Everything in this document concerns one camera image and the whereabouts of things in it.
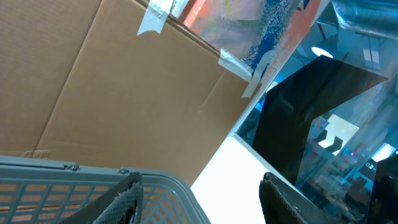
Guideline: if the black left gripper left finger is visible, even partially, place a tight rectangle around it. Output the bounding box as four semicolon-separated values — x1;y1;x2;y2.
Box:
61;172;144;224

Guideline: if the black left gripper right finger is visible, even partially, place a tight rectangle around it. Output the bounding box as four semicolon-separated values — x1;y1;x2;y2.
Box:
259;172;330;224

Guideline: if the black angled panel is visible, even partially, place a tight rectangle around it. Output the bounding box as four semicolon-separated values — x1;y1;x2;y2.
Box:
252;55;386;184

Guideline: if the grey plastic basket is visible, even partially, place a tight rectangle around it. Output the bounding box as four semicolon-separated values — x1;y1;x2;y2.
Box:
1;156;209;223

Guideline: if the brown cardboard sheet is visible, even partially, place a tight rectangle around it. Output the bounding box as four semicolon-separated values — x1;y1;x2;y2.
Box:
1;0;249;184

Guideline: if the colourful painted board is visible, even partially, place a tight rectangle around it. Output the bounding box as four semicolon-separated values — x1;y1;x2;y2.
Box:
170;0;323;85

